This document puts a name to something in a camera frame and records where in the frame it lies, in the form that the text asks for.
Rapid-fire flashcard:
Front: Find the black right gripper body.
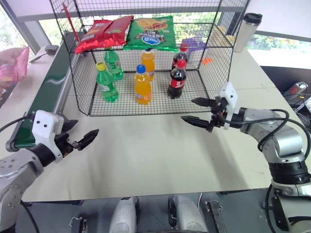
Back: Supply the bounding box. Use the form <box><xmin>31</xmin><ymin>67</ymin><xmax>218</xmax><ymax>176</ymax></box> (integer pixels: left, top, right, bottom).
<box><xmin>209</xmin><ymin>96</ymin><xmax>230</xmax><ymax>129</ymax></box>

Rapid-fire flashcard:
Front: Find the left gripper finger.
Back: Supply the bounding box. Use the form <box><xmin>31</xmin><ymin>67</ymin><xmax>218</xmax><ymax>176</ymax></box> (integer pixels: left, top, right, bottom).
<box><xmin>77</xmin><ymin>129</ymin><xmax>100</xmax><ymax>151</ymax></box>
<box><xmin>63</xmin><ymin>119</ymin><xmax>79</xmax><ymax>134</ymax></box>

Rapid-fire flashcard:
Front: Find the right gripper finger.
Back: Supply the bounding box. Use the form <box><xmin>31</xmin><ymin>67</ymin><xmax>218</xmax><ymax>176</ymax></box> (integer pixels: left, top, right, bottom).
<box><xmin>180</xmin><ymin>115</ymin><xmax>215</xmax><ymax>133</ymax></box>
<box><xmin>190</xmin><ymin>97</ymin><xmax>217</xmax><ymax>109</ymax></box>

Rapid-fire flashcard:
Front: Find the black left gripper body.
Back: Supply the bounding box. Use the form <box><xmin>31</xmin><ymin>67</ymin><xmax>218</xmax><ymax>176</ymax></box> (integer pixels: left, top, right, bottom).
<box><xmin>54</xmin><ymin>132</ymin><xmax>80</xmax><ymax>159</ymax></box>

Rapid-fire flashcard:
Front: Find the green conveyor belt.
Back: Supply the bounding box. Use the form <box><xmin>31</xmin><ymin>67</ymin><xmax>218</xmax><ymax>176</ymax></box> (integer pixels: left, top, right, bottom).
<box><xmin>5</xmin><ymin>36</ymin><xmax>74</xmax><ymax>152</ymax></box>

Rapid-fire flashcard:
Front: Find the cola bottle red cap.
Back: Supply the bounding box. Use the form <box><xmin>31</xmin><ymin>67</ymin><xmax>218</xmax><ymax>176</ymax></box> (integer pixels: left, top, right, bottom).
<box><xmin>167</xmin><ymin>58</ymin><xmax>188</xmax><ymax>100</ymax></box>
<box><xmin>171</xmin><ymin>43</ymin><xmax>190</xmax><ymax>72</ymax></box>

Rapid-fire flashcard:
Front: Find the green soda bottle yellow cap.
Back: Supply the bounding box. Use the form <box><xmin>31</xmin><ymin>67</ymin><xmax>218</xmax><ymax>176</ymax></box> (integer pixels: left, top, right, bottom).
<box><xmin>95</xmin><ymin>62</ymin><xmax>120</xmax><ymax>103</ymax></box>

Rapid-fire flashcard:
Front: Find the purple plastic object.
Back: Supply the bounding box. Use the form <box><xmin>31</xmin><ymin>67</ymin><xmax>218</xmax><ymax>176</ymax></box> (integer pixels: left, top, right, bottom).
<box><xmin>180</xmin><ymin>37</ymin><xmax>207</xmax><ymax>58</ymax></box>

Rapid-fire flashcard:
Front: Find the orange soda bottle blue cap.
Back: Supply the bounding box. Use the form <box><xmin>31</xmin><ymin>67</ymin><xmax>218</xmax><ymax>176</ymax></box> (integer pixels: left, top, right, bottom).
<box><xmin>134</xmin><ymin>64</ymin><xmax>153</xmax><ymax>106</ymax></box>
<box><xmin>140</xmin><ymin>48</ymin><xmax>156</xmax><ymax>82</ymax></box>

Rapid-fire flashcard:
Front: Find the grey power adapter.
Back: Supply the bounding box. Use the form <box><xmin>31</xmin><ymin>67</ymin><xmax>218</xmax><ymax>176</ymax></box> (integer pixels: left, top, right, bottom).
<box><xmin>44</xmin><ymin>45</ymin><xmax>59</xmax><ymax>55</ymax></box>

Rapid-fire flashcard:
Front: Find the red and black device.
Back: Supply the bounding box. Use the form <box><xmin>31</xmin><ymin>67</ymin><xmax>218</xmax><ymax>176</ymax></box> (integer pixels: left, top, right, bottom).
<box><xmin>281</xmin><ymin>82</ymin><xmax>310</xmax><ymax>97</ymax></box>

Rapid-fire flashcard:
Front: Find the white tumbler black lid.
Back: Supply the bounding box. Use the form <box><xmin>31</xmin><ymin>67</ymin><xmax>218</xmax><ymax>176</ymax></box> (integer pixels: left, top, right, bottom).
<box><xmin>233</xmin><ymin>12</ymin><xmax>264</xmax><ymax>53</ymax></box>

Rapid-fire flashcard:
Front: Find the pink snack bag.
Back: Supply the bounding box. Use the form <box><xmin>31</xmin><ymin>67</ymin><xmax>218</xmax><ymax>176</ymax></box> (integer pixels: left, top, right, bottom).
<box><xmin>0</xmin><ymin>46</ymin><xmax>31</xmax><ymax>82</ymax></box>

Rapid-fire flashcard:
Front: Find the grey rounded robot leg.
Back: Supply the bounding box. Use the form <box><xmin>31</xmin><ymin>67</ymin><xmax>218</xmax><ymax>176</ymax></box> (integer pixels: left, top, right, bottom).
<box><xmin>170</xmin><ymin>194</ymin><xmax>208</xmax><ymax>233</ymax></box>
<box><xmin>108</xmin><ymin>197</ymin><xmax>138</xmax><ymax>233</ymax></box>

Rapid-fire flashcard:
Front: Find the green chip bag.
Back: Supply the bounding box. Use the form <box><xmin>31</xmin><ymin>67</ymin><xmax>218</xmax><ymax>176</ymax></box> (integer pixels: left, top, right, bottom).
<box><xmin>122</xmin><ymin>15</ymin><xmax>179</xmax><ymax>53</ymax></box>

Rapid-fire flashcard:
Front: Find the red chip bag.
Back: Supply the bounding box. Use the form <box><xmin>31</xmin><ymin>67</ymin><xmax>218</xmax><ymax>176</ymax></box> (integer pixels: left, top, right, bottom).
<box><xmin>74</xmin><ymin>19</ymin><xmax>113</xmax><ymax>55</ymax></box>
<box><xmin>102</xmin><ymin>15</ymin><xmax>135</xmax><ymax>50</ymax></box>

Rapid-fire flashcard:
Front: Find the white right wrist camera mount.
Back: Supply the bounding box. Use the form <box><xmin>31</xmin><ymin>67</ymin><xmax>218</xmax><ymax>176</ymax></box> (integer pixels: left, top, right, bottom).
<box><xmin>214</xmin><ymin>82</ymin><xmax>239</xmax><ymax>131</ymax></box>

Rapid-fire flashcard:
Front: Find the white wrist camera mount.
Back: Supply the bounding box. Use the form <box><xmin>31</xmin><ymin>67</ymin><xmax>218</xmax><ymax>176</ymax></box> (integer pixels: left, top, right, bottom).
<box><xmin>214</xmin><ymin>82</ymin><xmax>239</xmax><ymax>131</ymax></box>
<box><xmin>31</xmin><ymin>110</ymin><xmax>65</xmax><ymax>164</ymax></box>

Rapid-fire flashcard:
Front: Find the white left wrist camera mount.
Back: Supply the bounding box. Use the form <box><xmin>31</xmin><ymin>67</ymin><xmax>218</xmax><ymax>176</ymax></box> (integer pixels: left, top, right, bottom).
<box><xmin>31</xmin><ymin>110</ymin><xmax>65</xmax><ymax>164</ymax></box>

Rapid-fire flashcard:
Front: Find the black wire mesh rack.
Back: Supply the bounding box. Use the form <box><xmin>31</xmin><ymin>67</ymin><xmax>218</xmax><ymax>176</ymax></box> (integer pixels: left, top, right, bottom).
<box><xmin>49</xmin><ymin>0</ymin><xmax>251</xmax><ymax>117</ymax></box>

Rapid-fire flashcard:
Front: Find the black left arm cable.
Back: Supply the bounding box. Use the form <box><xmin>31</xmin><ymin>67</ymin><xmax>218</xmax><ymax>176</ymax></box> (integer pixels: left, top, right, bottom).
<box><xmin>0</xmin><ymin>115</ymin><xmax>35</xmax><ymax>133</ymax></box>

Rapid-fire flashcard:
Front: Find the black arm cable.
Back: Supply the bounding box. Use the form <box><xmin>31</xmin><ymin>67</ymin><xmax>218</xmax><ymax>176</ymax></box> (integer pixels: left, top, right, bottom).
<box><xmin>0</xmin><ymin>115</ymin><xmax>35</xmax><ymax>133</ymax></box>
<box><xmin>227</xmin><ymin>109</ymin><xmax>291</xmax><ymax>152</ymax></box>

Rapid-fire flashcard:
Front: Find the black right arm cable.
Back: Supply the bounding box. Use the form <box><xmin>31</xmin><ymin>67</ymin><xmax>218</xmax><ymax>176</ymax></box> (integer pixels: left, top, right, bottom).
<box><xmin>227</xmin><ymin>109</ymin><xmax>291</xmax><ymax>152</ymax></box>

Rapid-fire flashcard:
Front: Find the black metal bracket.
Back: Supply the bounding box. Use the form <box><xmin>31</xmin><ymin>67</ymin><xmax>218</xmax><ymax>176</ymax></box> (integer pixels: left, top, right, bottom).
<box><xmin>205</xmin><ymin>200</ymin><xmax>228</xmax><ymax>233</ymax></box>

